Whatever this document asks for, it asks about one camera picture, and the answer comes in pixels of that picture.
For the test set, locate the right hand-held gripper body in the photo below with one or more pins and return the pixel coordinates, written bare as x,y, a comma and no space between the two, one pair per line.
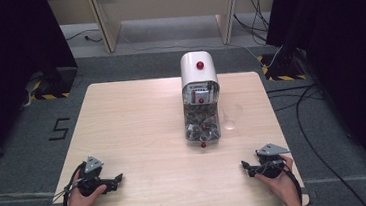
270,162

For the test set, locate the white dispenser with red knobs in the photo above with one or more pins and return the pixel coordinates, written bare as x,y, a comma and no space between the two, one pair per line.
199,81

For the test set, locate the pile of wrapped candies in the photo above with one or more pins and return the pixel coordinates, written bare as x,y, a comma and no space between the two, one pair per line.
202,121

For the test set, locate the black stand base striped tape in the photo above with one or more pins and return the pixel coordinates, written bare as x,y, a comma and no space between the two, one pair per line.
283,69
56,84

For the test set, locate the person's left hand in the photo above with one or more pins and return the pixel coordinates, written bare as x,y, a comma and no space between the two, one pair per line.
82,202

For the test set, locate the person's right hand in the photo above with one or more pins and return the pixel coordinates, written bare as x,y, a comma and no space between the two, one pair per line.
280,185

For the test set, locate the black curtain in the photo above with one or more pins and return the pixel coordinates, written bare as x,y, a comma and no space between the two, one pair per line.
343,52
7,64

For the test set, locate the beige wooden desk leg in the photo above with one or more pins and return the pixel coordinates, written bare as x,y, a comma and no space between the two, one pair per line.
106,22
227,15

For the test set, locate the clear plastic cup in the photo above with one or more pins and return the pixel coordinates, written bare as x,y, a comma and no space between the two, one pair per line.
233,116

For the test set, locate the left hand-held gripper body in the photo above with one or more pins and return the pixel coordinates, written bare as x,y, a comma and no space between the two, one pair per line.
93,177

